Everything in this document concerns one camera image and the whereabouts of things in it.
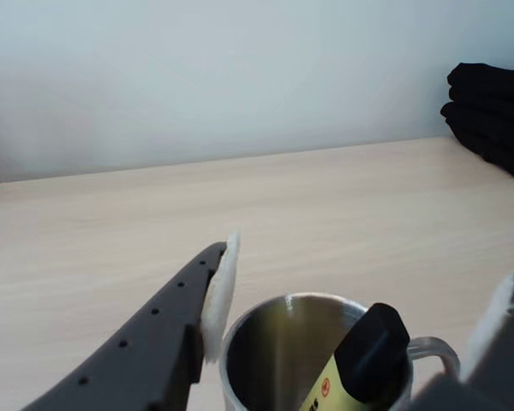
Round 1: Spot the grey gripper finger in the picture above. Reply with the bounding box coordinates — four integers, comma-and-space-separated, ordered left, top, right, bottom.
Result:
409, 273, 514, 411
19, 231, 242, 411

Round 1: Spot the yellow highlighter with black cap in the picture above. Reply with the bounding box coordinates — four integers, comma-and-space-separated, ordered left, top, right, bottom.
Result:
298, 301, 412, 411

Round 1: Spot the folded black cloth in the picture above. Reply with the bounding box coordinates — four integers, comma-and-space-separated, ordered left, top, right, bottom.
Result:
439, 61, 514, 188

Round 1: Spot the silver metal cup with handle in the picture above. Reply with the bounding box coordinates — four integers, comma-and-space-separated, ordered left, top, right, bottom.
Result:
217, 291, 462, 411

